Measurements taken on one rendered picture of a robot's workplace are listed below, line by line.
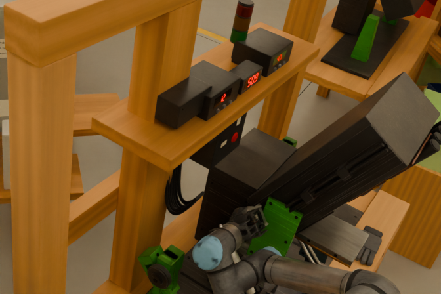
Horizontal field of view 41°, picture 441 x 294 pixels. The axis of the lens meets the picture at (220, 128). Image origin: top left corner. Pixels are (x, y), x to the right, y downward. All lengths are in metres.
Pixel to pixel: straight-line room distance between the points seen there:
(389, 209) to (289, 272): 1.10
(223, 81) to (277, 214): 0.45
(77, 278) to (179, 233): 1.09
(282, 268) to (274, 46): 0.70
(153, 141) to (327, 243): 0.73
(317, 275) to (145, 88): 0.62
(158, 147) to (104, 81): 3.23
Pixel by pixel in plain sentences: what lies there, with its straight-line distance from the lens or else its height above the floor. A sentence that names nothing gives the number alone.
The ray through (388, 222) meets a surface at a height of 0.90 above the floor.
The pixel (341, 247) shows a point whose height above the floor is 1.13.
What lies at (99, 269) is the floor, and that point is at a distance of 3.20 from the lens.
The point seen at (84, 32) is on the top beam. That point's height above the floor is 1.89.
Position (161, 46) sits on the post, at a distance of 1.41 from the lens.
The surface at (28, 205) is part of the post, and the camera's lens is 1.33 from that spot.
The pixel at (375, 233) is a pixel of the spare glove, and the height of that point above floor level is 0.92.
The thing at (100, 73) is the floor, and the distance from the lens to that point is 4.75.
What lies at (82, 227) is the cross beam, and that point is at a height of 1.22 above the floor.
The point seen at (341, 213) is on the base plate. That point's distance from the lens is 2.43.
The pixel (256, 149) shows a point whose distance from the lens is 2.02.
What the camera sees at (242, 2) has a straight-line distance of 1.80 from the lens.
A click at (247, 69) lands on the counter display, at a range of 1.74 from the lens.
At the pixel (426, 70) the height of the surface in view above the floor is 0.41.
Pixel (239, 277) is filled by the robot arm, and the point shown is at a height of 1.27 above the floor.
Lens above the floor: 2.40
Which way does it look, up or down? 34 degrees down
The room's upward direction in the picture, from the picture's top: 12 degrees clockwise
